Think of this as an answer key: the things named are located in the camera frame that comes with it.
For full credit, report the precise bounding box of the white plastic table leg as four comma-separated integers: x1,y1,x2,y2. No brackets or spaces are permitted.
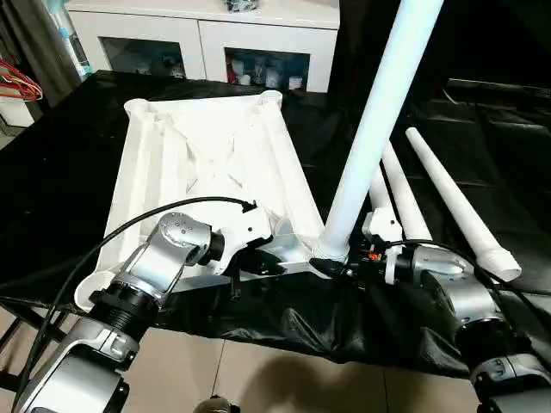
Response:
311,0,445,265
368,165,393,218
381,141,434,247
404,126,523,284

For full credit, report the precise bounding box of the white plastic table top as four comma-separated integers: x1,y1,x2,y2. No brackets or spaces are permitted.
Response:
72,89,333,312

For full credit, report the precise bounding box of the black robot left foot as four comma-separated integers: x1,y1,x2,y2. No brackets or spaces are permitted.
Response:
193,396,238,413

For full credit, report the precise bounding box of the black mat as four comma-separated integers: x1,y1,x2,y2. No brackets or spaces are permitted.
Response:
0,71,551,381

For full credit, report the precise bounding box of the white cabinet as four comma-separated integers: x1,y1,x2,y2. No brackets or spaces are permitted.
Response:
65,0,342,94

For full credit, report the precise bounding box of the large black furniture piece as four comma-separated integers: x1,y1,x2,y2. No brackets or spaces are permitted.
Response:
331,0,551,113

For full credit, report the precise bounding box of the dark glass bowl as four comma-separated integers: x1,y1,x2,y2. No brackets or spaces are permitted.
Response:
225,0,264,13

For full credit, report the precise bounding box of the pale blue translucent object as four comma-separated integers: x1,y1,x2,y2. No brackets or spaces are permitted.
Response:
47,0,92,80

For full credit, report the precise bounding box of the red clothes hanger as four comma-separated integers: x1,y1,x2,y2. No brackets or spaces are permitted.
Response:
0,58,44,103

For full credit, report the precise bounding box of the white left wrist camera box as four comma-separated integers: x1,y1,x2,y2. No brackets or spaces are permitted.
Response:
210,204,279,275

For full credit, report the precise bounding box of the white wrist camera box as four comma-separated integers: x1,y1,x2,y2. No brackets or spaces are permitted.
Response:
361,206,406,264
210,204,279,275

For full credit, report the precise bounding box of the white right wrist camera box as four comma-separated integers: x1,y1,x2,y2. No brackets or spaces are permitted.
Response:
361,206,406,264

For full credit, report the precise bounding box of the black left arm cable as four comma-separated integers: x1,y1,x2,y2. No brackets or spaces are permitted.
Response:
15,195,258,398

